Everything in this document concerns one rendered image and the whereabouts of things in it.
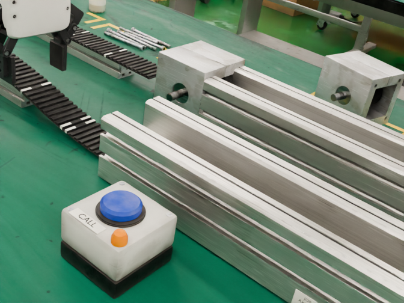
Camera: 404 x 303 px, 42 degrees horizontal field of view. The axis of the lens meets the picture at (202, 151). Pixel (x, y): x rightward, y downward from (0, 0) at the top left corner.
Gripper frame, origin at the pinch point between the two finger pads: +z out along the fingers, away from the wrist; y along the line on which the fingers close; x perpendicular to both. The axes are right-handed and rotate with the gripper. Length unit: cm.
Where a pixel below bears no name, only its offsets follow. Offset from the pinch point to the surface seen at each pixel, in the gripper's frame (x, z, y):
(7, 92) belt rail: -3.6, 5.1, 2.0
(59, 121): 8.4, 4.5, 1.8
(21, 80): -1.4, 2.6, 1.0
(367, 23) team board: -55, 54, -282
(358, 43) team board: -57, 67, -281
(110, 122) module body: 21.2, -2.1, 4.8
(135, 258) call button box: 35.8, 2.3, 14.6
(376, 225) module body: 51, -2, -2
